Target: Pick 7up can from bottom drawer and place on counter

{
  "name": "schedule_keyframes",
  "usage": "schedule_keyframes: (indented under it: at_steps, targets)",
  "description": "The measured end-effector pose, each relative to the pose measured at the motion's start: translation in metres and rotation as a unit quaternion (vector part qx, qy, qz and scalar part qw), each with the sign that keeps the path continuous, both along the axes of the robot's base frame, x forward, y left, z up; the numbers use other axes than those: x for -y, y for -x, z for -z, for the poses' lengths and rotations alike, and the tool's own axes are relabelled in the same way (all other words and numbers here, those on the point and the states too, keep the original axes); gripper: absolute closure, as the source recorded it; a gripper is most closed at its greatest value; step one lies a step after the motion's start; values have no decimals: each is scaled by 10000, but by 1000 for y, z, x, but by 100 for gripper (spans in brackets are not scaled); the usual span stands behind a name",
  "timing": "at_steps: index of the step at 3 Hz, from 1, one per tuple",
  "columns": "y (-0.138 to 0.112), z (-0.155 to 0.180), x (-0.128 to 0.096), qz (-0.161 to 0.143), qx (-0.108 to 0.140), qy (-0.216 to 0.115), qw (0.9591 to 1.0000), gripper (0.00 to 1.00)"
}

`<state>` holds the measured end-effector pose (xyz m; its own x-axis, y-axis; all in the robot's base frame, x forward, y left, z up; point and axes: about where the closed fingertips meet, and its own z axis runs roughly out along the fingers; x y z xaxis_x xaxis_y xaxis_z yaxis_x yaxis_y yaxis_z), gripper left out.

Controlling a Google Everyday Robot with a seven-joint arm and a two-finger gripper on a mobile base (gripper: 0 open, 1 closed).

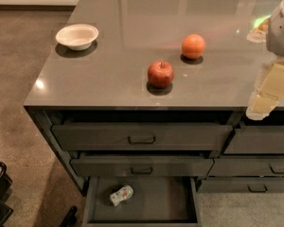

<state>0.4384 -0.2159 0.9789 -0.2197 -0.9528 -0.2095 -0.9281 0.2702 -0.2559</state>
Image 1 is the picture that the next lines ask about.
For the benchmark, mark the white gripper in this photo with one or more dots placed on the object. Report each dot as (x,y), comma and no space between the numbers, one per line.
(281,32)

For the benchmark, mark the white green 7up can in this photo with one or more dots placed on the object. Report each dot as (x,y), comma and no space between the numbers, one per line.
(123,194)

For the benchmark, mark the top right grey drawer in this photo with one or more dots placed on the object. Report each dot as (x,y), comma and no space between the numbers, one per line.
(256,139)

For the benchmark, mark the middle right grey drawer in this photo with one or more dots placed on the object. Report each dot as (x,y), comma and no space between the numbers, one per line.
(247,167)

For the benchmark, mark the grey counter cabinet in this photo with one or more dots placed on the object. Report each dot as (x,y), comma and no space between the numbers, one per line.
(108,82)

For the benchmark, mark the open bottom left drawer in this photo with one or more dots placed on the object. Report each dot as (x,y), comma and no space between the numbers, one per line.
(156,202)

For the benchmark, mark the middle left grey drawer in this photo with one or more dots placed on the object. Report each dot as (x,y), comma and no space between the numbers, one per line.
(141,165)

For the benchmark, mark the top left grey drawer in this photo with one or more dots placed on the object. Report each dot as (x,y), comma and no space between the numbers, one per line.
(141,136)

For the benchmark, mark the orange fruit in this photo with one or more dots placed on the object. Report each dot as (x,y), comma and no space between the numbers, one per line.
(193,46)

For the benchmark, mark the red apple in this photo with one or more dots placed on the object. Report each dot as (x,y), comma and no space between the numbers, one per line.
(160,74)

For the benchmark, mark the white paper bowl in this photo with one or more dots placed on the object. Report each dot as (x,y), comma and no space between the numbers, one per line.
(77,37)

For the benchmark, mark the black object on floor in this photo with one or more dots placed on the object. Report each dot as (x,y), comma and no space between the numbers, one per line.
(70,218)

